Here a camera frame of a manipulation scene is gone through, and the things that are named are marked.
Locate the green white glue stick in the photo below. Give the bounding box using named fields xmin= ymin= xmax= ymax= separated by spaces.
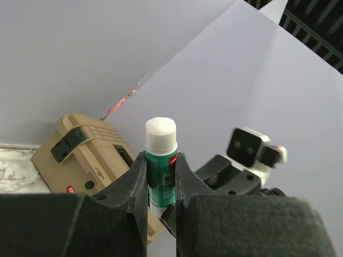
xmin=145 ymin=117 xmax=178 ymax=218

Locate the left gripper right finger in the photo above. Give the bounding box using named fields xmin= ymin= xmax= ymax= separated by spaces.
xmin=176 ymin=153 xmax=336 ymax=257

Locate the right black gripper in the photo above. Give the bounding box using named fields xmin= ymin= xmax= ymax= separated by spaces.
xmin=159 ymin=155 xmax=285 ymax=238

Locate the tan plastic tool case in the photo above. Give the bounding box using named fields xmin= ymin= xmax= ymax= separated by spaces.
xmin=31 ymin=112 xmax=164 ymax=246

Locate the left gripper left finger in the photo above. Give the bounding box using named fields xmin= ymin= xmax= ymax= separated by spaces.
xmin=1 ymin=153 xmax=148 ymax=256

